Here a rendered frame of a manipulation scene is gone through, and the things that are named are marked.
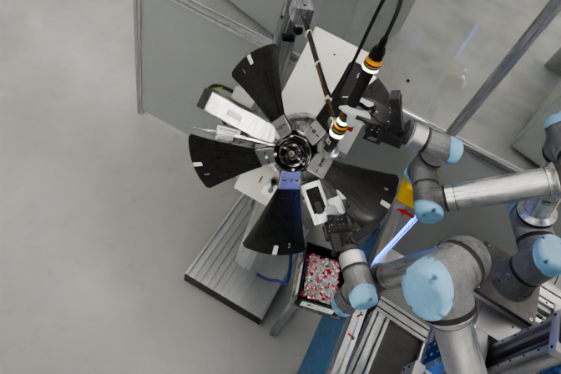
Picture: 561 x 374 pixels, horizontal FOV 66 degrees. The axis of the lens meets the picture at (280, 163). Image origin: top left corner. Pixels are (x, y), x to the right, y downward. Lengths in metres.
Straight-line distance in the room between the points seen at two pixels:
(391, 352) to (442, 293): 1.42
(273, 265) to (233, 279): 0.24
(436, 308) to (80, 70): 2.91
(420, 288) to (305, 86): 0.93
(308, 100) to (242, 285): 1.14
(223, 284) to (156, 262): 0.39
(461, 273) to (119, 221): 1.98
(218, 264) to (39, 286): 0.87
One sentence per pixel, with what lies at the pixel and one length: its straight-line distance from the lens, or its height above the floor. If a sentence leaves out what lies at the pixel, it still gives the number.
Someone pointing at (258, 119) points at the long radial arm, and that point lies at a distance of 1.55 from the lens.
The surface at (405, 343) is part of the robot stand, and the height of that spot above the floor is 0.21.
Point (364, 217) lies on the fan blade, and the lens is 1.39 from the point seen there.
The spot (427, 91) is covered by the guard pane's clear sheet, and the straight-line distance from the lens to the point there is 2.00.
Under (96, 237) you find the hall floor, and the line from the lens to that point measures 2.54.
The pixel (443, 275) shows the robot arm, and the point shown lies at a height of 1.51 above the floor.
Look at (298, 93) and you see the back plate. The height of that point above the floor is 1.18.
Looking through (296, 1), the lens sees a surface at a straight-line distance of 1.73.
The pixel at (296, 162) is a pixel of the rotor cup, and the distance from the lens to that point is 1.36.
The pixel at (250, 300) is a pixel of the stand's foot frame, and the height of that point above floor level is 0.06.
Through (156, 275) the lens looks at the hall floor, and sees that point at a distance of 2.43.
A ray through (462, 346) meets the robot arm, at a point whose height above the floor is 1.40.
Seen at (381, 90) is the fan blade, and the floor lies 1.44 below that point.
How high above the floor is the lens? 2.23
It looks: 50 degrees down
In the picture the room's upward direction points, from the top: 21 degrees clockwise
